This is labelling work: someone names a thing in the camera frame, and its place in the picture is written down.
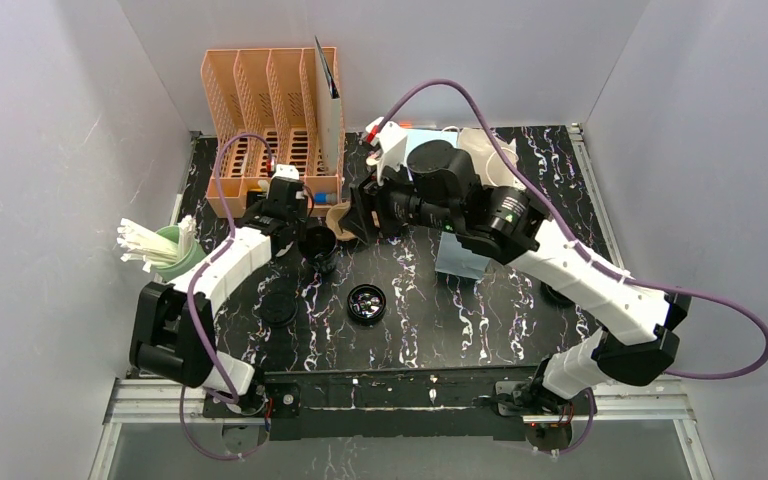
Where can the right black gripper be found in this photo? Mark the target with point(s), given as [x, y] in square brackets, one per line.
[367, 208]

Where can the brown cardboard cup carrier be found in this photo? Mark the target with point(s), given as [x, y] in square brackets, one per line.
[332, 219]

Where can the light blue paper bag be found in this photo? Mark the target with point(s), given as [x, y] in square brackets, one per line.
[452, 258]
[417, 137]

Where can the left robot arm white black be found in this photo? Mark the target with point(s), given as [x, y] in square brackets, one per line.
[174, 335]

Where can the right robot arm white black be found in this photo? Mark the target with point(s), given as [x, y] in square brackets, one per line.
[438, 188]

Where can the black cup upright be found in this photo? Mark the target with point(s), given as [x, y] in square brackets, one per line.
[318, 247]

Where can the black cup with shiny contents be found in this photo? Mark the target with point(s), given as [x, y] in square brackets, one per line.
[366, 304]

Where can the flat light blue paper bag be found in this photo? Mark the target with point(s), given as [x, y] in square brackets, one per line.
[417, 137]

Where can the grey folder in organizer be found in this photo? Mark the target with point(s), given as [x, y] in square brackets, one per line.
[329, 108]

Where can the black lid left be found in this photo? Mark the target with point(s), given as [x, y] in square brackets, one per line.
[278, 309]

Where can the black lid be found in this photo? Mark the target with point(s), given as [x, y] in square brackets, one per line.
[278, 309]
[553, 297]

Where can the orange plastic file organizer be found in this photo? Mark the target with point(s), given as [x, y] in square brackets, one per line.
[263, 103]

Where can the black lid right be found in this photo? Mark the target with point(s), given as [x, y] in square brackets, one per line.
[553, 297]

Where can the green straw holder cup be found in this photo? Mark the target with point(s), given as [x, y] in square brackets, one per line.
[184, 262]

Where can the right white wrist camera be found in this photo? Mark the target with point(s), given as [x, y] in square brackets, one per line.
[391, 139]

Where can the black base rail bar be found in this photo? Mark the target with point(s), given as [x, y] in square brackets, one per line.
[491, 401]

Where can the aluminium frame rail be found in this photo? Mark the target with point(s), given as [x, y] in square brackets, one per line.
[147, 401]

